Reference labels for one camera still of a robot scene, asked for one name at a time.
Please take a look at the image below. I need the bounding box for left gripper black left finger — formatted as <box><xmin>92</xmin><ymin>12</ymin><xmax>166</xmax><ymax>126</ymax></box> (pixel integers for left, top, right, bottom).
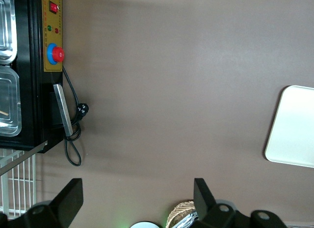
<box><xmin>0</xmin><ymin>178</ymin><xmax>84</xmax><ymax>228</ymax></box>

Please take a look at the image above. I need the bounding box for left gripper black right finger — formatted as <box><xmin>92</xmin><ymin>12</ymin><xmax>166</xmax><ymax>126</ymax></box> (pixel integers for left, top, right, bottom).
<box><xmin>191</xmin><ymin>178</ymin><xmax>288</xmax><ymax>228</ymax></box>

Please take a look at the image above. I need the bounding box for aluminium foil tray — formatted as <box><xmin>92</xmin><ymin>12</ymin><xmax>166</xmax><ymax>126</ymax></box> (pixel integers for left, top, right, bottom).
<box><xmin>181</xmin><ymin>209</ymin><xmax>198</xmax><ymax>228</ymax></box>

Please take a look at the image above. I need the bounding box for beige plastic serving tray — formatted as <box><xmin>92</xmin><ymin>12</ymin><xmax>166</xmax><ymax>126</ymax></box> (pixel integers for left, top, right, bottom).
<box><xmin>264</xmin><ymin>85</ymin><xmax>314</xmax><ymax>169</ymax></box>

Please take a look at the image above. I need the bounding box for light woven wicker basket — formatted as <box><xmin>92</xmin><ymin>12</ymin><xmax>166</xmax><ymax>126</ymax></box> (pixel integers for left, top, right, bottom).
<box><xmin>166</xmin><ymin>200</ymin><xmax>197</xmax><ymax>228</ymax></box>

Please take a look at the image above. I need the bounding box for silver flat metal bar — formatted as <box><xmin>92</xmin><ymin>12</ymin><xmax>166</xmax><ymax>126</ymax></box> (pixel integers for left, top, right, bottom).
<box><xmin>0</xmin><ymin>141</ymin><xmax>49</xmax><ymax>176</ymax></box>

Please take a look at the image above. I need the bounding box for steel food container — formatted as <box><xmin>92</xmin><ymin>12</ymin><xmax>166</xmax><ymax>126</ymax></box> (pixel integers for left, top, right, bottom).
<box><xmin>0</xmin><ymin>0</ymin><xmax>18</xmax><ymax>65</ymax></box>
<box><xmin>0</xmin><ymin>65</ymin><xmax>23</xmax><ymax>137</ymax></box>

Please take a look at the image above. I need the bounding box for black sealing machine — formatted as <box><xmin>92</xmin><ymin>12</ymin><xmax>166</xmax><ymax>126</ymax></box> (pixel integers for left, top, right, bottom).
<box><xmin>0</xmin><ymin>0</ymin><xmax>65</xmax><ymax>154</ymax></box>

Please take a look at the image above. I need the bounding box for red emergency stop button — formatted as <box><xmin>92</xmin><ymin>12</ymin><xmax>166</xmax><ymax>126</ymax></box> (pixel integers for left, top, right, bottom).
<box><xmin>46</xmin><ymin>43</ymin><xmax>66</xmax><ymax>66</ymax></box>

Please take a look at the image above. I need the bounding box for white wire basket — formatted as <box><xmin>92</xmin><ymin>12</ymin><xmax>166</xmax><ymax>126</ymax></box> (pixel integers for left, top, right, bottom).
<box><xmin>0</xmin><ymin>149</ymin><xmax>37</xmax><ymax>220</ymax></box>

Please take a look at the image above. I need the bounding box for silver machine handle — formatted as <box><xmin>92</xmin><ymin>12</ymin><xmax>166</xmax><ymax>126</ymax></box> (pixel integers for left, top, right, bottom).
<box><xmin>52</xmin><ymin>84</ymin><xmax>74</xmax><ymax>137</ymax></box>

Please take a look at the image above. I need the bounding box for black power cable with plug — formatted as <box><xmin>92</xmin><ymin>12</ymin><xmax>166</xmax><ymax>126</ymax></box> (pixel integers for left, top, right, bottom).
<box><xmin>62</xmin><ymin>64</ymin><xmax>89</xmax><ymax>167</ymax></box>

